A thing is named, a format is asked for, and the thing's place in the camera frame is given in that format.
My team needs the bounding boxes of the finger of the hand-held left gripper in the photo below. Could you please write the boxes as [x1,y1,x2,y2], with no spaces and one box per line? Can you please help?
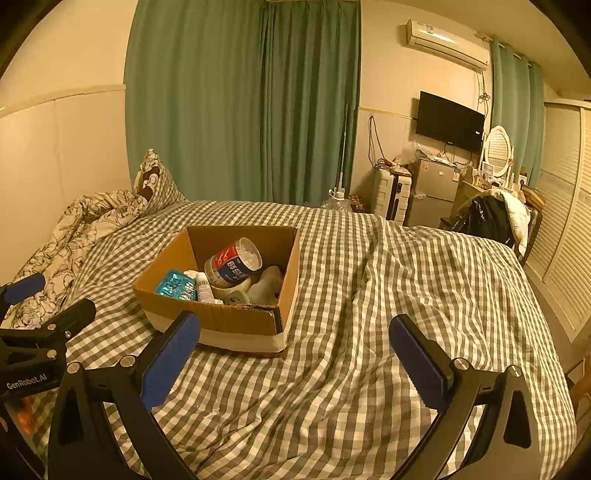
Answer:
[0,298,97,365]
[0,273,46,308]

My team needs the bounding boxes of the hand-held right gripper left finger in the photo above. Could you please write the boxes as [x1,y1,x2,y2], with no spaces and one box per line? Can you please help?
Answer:
[46,310,201,480]

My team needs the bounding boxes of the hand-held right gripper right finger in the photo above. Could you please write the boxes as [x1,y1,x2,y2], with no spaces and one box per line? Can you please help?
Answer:
[389,314,541,480]

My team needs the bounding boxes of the brown cardboard box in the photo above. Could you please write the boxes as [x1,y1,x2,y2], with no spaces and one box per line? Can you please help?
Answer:
[132,224,301,354]

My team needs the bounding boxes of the foil blister pill pack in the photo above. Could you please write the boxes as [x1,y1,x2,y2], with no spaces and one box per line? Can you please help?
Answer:
[154,269,199,302]

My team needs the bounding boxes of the white sock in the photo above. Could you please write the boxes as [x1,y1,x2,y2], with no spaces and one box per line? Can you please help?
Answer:
[249,265,285,306]

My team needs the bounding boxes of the person's left hand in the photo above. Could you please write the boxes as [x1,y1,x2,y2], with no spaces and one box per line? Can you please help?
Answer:
[0,397,37,437]

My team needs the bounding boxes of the green checked bed sheet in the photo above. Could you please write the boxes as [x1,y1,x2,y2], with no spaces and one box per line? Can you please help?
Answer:
[18,199,578,480]

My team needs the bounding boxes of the floral duvet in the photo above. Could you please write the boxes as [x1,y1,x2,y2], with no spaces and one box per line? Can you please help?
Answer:
[9,189,151,317]

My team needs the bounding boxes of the black jacket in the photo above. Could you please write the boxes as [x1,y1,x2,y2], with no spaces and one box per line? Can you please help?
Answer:
[450,196,513,245]

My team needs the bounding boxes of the floral and checked pillow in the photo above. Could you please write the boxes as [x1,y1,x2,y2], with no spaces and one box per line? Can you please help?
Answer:
[134,148,188,208]

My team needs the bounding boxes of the wooden stool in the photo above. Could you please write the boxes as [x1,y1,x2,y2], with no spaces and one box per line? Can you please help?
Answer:
[566,360,591,416]

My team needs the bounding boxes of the dark suitcase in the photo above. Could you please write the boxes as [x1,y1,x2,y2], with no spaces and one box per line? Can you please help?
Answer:
[519,205,544,264]

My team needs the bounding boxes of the grey small refrigerator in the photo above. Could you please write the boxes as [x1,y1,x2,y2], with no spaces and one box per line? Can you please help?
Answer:
[406,157,462,228]

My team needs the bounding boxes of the white ribbed suitcase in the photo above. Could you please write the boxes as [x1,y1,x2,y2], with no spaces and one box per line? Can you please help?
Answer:
[372,167,413,223]

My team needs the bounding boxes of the white jacket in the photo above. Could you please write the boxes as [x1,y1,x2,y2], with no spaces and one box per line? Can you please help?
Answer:
[489,188,532,253]

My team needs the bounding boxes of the clear water jug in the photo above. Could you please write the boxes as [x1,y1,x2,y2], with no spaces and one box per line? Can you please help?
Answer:
[321,187,354,212]

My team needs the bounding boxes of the clear plastic bag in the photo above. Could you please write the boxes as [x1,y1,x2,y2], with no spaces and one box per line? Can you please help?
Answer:
[399,141,428,165]

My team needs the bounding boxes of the white louvered wardrobe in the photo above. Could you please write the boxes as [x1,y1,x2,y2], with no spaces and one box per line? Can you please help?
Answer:
[524,99,591,345]

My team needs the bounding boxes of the white oval vanity mirror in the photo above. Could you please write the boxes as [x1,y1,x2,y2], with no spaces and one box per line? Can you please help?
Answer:
[480,126,515,179]

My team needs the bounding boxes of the mop pole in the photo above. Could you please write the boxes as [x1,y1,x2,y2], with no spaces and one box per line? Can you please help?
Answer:
[335,104,350,197]

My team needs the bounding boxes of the light green curtain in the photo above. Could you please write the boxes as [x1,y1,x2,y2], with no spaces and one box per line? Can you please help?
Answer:
[124,0,269,204]

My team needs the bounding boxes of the narrow green curtain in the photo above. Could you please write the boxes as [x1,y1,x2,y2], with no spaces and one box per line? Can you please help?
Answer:
[489,41,546,186]

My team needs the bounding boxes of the dark green curtain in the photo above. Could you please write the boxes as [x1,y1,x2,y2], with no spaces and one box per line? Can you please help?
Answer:
[259,0,362,206]

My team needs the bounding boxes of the white air conditioner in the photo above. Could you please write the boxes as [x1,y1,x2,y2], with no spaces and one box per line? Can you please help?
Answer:
[405,18,490,73]

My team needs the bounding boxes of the hanging wall cables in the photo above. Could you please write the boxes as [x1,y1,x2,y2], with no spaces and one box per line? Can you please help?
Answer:
[367,115,387,163]

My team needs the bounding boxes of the black wall television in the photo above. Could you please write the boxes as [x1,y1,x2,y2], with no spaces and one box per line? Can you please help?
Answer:
[416,90,485,154]

